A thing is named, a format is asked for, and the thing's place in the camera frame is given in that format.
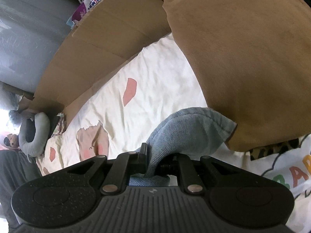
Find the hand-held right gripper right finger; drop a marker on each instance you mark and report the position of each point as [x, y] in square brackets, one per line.
[170, 168]

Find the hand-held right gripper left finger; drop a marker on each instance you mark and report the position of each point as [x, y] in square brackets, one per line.
[142, 160]

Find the blue denim pants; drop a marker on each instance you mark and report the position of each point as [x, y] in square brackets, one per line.
[189, 131]

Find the cream bear print blanket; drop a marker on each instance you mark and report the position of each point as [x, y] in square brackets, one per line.
[158, 77]

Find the floral print cloth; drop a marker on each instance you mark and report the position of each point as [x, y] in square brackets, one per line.
[59, 123]

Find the leopard print cloth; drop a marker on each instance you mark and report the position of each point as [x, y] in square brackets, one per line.
[272, 150]

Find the grey neck pillow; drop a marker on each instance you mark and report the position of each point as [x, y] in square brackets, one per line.
[41, 136]

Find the black cloth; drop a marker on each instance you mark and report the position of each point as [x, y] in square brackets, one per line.
[30, 131]

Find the brown cardboard sheet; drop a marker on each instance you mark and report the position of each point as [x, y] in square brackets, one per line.
[97, 41]

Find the brown teddy bear toy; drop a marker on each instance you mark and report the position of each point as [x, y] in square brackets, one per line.
[12, 139]

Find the crumpled clear plastic bag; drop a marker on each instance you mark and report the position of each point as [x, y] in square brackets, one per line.
[15, 119]

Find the brown folded cloth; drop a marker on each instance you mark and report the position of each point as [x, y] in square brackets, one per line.
[243, 53]

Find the purple white refill bag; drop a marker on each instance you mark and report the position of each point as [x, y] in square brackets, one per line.
[85, 7]

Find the grey upright mattress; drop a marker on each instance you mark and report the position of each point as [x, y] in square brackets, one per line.
[29, 34]

